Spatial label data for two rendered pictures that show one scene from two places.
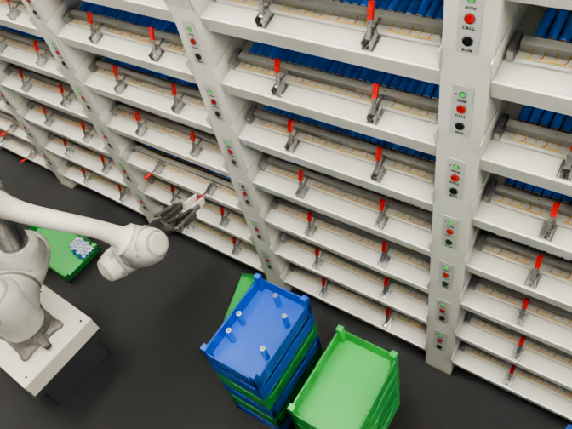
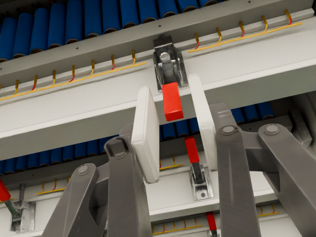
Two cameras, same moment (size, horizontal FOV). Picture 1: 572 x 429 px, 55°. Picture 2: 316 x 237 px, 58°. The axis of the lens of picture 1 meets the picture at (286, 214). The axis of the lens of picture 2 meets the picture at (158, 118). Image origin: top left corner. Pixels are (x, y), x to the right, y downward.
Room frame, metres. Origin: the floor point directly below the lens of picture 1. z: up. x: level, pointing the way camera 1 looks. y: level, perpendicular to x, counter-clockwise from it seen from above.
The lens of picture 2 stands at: (1.27, 0.39, 0.65)
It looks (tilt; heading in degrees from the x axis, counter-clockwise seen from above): 42 degrees down; 325
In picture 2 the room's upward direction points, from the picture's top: 20 degrees counter-clockwise
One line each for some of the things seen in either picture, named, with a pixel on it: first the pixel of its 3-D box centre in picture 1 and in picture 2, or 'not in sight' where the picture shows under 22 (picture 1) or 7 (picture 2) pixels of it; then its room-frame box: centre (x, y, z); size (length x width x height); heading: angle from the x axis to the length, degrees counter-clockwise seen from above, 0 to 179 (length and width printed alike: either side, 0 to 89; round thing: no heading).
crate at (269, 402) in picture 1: (267, 351); not in sight; (0.87, 0.17, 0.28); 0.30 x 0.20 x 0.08; 136
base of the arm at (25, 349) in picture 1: (31, 329); not in sight; (1.18, 1.01, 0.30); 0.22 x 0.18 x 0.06; 40
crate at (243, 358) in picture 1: (257, 328); not in sight; (0.87, 0.17, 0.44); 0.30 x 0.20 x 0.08; 136
